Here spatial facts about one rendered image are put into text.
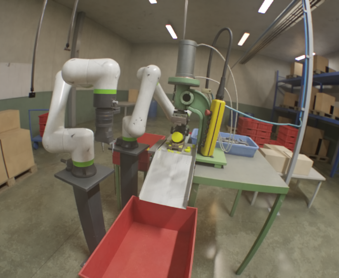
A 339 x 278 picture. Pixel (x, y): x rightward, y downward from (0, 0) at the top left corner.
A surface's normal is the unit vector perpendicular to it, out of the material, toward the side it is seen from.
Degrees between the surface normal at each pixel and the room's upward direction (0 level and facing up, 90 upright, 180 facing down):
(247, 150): 100
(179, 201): 30
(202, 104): 90
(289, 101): 90
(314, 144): 90
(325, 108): 90
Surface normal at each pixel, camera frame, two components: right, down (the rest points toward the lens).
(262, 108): -0.21, 0.25
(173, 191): -0.02, -0.71
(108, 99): 0.64, 0.27
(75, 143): 0.33, 0.26
